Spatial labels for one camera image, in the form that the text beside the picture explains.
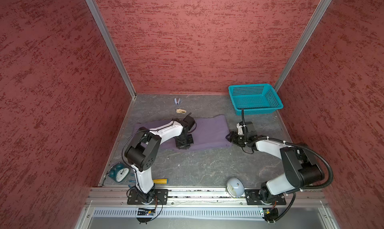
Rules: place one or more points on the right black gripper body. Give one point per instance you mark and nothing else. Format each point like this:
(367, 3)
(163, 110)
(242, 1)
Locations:
(238, 139)

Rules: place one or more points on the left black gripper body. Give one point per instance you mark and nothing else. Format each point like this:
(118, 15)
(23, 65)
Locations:
(183, 140)

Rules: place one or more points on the purple trousers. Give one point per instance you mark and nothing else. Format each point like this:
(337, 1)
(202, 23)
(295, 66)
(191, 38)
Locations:
(210, 134)

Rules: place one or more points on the teal plastic basket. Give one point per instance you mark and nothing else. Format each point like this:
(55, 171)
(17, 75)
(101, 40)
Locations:
(254, 99)

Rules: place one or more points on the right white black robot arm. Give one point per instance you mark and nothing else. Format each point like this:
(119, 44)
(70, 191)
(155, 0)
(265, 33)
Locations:
(301, 168)

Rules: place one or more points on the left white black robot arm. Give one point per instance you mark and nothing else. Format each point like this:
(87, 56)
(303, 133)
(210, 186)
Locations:
(143, 147)

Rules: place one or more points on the small tan wooden object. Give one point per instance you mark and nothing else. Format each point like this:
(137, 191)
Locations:
(181, 111)

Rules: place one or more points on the white dome object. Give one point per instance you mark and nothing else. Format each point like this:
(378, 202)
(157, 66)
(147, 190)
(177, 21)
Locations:
(235, 187)

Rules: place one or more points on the teal white round object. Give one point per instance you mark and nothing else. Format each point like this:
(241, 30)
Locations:
(118, 172)

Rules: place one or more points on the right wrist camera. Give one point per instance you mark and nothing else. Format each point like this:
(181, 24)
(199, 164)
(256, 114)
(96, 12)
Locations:
(246, 129)

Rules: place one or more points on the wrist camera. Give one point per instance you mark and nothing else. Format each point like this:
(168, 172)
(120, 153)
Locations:
(190, 124)
(246, 129)

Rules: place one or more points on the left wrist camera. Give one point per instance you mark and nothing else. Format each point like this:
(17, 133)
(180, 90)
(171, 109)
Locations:
(190, 124)

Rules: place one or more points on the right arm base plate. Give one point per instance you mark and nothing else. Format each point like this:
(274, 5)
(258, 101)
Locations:
(263, 197)

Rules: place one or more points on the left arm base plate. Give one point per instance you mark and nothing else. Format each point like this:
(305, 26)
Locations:
(154, 196)

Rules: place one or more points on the perforated cable tray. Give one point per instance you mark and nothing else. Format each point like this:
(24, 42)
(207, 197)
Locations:
(192, 213)

